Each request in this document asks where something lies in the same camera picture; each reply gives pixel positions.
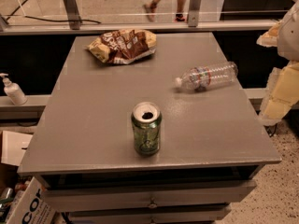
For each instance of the white cardboard box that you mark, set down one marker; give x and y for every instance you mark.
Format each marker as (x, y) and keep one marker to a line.
(21, 201)

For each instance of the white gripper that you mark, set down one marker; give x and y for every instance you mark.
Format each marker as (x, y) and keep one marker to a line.
(290, 34)

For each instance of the top drawer knob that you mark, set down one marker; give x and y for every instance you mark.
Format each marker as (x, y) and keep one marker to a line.
(152, 204)

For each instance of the green soda can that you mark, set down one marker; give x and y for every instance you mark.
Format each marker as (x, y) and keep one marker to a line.
(146, 121)

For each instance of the clear plastic water bottle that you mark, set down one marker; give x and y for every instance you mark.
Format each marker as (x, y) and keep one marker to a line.
(207, 77)

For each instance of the white pump dispenser bottle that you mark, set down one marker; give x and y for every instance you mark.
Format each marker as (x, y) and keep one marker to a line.
(13, 91)

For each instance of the grey drawer cabinet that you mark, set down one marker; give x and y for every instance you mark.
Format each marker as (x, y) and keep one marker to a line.
(122, 145)

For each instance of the brown chip bag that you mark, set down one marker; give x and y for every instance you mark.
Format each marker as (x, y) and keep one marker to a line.
(123, 46)

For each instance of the metal railing frame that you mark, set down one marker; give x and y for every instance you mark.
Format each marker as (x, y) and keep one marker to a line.
(26, 17)

